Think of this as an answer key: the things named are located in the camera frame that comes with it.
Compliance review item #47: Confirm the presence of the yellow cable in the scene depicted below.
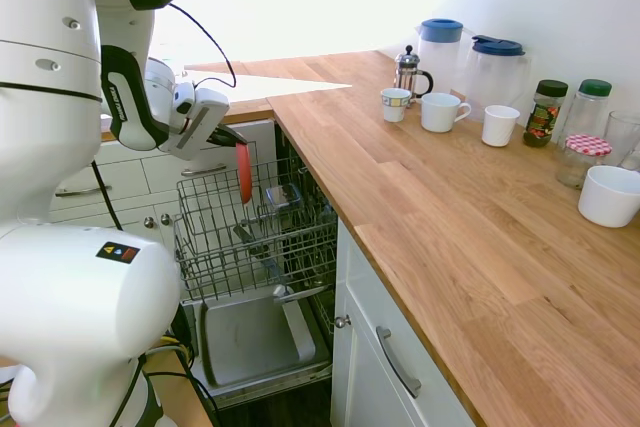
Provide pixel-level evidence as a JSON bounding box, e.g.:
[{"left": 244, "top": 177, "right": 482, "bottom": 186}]
[{"left": 149, "top": 334, "right": 194, "bottom": 358}]

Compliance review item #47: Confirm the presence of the metal drawer handle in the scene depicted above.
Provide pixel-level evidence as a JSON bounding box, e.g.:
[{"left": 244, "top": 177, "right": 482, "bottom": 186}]
[
  {"left": 179, "top": 164, "right": 229, "bottom": 177},
  {"left": 375, "top": 325, "right": 423, "bottom": 400},
  {"left": 53, "top": 185, "right": 100, "bottom": 198}
]

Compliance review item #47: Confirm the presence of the large white mug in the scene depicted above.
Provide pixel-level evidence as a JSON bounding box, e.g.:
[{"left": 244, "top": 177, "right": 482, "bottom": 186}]
[{"left": 420, "top": 92, "right": 473, "bottom": 135}]

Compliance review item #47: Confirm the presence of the pitcher with light blue lid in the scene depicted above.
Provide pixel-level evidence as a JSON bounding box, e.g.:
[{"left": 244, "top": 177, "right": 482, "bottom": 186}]
[{"left": 415, "top": 18, "right": 466, "bottom": 99}]

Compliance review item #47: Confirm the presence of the black power cable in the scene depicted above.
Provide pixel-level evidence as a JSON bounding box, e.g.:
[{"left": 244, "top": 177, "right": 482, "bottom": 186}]
[{"left": 90, "top": 159, "right": 125, "bottom": 232}]

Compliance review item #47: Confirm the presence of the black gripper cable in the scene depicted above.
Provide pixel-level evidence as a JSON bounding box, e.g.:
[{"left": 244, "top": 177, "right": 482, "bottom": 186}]
[{"left": 168, "top": 2, "right": 238, "bottom": 90}]

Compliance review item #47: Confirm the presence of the glass jar red checked lid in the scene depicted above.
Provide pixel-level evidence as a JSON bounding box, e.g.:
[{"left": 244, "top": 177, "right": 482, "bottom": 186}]
[{"left": 555, "top": 133, "right": 614, "bottom": 191}]

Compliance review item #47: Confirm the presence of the clear plastic container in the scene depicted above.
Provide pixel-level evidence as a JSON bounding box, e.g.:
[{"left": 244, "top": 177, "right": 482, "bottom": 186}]
[{"left": 264, "top": 182, "right": 305, "bottom": 209}]

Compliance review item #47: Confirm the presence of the white ribbed cup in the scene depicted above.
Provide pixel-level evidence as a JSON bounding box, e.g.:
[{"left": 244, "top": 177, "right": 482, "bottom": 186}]
[{"left": 481, "top": 104, "right": 522, "bottom": 149}]

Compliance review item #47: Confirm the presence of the dark-lidded spice jar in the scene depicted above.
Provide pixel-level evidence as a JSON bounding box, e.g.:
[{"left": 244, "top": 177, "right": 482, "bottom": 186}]
[{"left": 522, "top": 79, "right": 570, "bottom": 150}]

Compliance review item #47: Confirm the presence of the small patterned paper cup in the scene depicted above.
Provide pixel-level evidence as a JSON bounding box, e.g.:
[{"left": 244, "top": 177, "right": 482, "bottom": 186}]
[{"left": 380, "top": 87, "right": 413, "bottom": 124}]

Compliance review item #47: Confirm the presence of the white drawer front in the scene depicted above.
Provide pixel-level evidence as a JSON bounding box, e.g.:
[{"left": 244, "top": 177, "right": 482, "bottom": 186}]
[{"left": 343, "top": 236, "right": 479, "bottom": 427}]

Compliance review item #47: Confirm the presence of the glass french press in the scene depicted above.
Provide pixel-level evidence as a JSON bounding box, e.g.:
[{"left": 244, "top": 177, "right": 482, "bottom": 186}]
[{"left": 392, "top": 44, "right": 436, "bottom": 109}]

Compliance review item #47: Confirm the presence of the steel dishwasher door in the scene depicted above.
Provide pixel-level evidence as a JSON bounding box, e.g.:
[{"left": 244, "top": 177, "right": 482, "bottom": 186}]
[{"left": 181, "top": 290, "right": 335, "bottom": 401}]

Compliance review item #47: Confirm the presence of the pitcher with dark blue lid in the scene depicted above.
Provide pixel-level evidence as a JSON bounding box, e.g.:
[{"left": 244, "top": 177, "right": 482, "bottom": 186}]
[{"left": 461, "top": 34, "right": 532, "bottom": 124}]

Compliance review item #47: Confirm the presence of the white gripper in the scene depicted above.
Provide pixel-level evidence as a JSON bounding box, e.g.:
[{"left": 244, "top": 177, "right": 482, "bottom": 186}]
[{"left": 158, "top": 88, "right": 250, "bottom": 162}]

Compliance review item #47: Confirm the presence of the white ceramic bowl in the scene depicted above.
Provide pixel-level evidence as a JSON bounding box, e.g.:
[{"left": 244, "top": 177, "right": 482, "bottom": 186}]
[{"left": 577, "top": 165, "right": 640, "bottom": 229}]

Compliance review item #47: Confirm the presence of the wooden robot table board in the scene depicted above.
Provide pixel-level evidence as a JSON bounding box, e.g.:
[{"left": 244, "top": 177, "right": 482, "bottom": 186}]
[{"left": 142, "top": 345, "right": 214, "bottom": 427}]

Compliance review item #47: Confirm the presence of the clear bottle with green lid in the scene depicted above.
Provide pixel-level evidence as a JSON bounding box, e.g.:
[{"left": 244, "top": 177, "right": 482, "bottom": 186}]
[{"left": 569, "top": 78, "right": 613, "bottom": 149}]

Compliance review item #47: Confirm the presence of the gray wire dishwasher rack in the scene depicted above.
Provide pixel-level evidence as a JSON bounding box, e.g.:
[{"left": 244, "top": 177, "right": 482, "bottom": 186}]
[{"left": 173, "top": 156, "right": 340, "bottom": 306}]

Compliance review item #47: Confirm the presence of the tall drinking glass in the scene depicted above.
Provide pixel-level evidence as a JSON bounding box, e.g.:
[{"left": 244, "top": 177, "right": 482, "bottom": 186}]
[{"left": 606, "top": 110, "right": 640, "bottom": 172}]

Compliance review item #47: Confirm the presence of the red plastic plate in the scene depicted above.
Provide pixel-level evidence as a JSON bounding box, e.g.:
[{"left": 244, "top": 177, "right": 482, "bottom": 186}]
[{"left": 235, "top": 141, "right": 254, "bottom": 205}]

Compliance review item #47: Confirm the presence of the white cabinet door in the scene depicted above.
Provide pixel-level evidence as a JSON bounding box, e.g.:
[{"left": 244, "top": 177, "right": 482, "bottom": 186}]
[{"left": 330, "top": 271, "right": 416, "bottom": 427}]

